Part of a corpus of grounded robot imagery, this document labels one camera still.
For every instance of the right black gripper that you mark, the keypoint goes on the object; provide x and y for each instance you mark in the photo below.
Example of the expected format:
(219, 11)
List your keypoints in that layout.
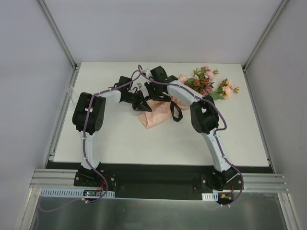
(155, 93)

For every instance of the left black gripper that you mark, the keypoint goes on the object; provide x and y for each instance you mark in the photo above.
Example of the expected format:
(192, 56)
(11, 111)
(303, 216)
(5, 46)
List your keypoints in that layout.
(139, 101)

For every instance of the pink wrapping paper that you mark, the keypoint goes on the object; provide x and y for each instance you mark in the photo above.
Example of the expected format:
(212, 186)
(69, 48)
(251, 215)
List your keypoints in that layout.
(158, 111)

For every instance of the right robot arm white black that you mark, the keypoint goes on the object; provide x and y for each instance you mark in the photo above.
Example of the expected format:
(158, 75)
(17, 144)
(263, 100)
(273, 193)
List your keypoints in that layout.
(205, 119)

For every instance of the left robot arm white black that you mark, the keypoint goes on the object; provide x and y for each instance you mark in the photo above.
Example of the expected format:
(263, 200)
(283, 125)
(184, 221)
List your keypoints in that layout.
(88, 118)

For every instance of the clear glass vase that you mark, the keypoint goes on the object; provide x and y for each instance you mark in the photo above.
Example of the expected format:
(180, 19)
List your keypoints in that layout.
(73, 95)

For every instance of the artificial flower bouquet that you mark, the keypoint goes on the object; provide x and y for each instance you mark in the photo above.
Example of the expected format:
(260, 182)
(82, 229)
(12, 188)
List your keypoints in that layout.
(202, 81)

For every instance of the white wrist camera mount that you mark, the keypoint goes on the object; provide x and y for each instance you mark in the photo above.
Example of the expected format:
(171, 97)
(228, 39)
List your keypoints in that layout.
(146, 72)

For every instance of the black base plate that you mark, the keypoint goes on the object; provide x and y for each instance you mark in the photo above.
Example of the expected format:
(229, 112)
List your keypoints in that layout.
(167, 182)

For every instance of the right aluminium corner post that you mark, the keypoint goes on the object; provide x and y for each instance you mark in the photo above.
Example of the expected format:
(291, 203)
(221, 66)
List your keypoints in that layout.
(273, 20)

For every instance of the aluminium corner post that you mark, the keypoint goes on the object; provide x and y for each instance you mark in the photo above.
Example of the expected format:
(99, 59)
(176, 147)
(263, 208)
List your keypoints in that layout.
(273, 20)
(56, 32)

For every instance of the left aluminium corner post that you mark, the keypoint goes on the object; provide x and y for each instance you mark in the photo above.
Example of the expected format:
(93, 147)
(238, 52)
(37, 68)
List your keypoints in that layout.
(56, 32)

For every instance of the right white cable duct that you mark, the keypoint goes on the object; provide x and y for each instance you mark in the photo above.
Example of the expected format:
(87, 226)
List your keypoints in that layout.
(210, 196)

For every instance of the white cable duct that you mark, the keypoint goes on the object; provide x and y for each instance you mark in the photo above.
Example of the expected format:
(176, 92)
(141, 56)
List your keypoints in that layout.
(210, 196)
(71, 193)

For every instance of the left white cable duct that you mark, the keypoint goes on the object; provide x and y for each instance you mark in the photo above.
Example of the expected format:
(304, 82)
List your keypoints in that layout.
(71, 193)

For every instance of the aluminium front rail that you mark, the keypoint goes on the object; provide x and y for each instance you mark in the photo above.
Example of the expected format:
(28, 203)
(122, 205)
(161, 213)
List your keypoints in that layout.
(253, 182)

